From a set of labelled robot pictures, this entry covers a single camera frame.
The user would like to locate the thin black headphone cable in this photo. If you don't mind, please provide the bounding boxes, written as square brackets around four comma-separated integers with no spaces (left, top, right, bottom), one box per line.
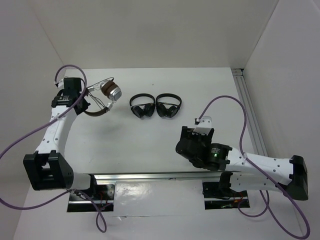
[86,76,116,110]

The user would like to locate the brown silver headphones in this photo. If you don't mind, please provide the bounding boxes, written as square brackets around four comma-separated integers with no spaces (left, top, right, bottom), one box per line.
[84,77,122,117]

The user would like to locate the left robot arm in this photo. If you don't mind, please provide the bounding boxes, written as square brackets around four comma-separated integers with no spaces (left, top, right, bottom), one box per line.
[23,77,99,200]

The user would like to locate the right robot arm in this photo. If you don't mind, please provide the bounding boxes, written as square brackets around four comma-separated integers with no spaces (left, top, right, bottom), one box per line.
[175,126,309,201]

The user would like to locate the right black headphones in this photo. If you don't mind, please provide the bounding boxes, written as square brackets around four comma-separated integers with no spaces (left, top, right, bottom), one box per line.
[155,93,183,119]

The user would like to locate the black headphones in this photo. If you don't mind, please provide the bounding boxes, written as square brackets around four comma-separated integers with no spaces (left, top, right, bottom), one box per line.
[129,93,156,119]
[155,93,183,119]

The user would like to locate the left black headphones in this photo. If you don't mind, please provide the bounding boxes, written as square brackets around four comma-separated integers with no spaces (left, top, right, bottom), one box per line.
[129,93,156,119]

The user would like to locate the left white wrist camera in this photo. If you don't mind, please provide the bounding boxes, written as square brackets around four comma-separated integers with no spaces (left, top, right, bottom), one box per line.
[54,77,65,90]

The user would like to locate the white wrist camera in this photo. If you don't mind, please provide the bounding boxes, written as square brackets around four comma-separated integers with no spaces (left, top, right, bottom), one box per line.
[54,77,65,90]
[193,116,212,136]

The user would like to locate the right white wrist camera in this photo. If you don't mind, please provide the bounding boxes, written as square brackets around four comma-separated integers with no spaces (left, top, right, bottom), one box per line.
[193,116,212,136]

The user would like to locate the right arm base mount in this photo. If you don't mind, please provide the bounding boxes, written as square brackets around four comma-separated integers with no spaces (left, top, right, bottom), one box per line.
[201,173,250,210]

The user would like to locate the right side aluminium rail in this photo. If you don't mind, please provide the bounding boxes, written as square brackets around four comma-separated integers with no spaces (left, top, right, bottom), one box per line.
[231,68,268,157]

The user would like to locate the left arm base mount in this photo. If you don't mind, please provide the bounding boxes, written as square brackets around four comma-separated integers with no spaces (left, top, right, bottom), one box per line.
[67,183,115,213]

